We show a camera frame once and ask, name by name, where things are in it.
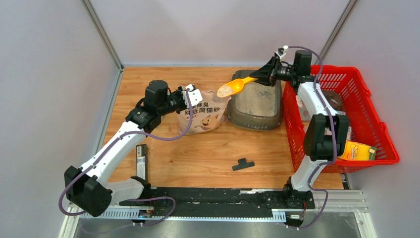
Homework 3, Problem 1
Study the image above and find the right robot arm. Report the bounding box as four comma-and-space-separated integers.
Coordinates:
250, 46, 349, 208

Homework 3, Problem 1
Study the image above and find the yellow plastic scoop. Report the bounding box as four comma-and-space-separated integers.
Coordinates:
216, 77, 256, 98

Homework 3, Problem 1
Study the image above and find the grey litter box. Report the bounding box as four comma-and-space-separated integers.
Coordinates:
227, 82, 282, 131

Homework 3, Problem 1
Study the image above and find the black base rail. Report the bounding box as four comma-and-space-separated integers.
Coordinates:
119, 187, 315, 224

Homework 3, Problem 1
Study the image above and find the pink cat litter bag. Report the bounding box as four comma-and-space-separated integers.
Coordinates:
186, 90, 231, 135

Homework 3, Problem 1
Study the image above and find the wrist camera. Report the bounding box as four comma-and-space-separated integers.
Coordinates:
182, 84, 203, 108
274, 45, 289, 60

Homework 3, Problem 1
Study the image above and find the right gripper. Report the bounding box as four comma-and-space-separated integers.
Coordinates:
250, 57, 297, 87

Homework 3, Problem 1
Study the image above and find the red plastic basket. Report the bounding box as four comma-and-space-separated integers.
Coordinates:
282, 65, 400, 173

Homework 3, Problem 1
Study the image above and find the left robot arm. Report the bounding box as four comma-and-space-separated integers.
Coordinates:
58, 80, 203, 217

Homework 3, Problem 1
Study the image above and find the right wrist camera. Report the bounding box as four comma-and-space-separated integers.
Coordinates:
274, 45, 289, 60

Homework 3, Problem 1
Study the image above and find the yellow sponge pack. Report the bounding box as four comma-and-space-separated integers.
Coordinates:
338, 140, 377, 161

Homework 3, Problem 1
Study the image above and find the black flat box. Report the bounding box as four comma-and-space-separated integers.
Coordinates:
136, 144, 148, 180

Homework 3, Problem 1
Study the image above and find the brown round container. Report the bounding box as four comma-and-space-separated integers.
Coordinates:
322, 90, 343, 111

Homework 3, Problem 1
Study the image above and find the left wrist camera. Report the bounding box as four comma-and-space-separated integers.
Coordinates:
182, 84, 203, 108

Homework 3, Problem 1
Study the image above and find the black bag clip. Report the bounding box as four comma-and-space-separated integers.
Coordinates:
232, 158, 255, 171

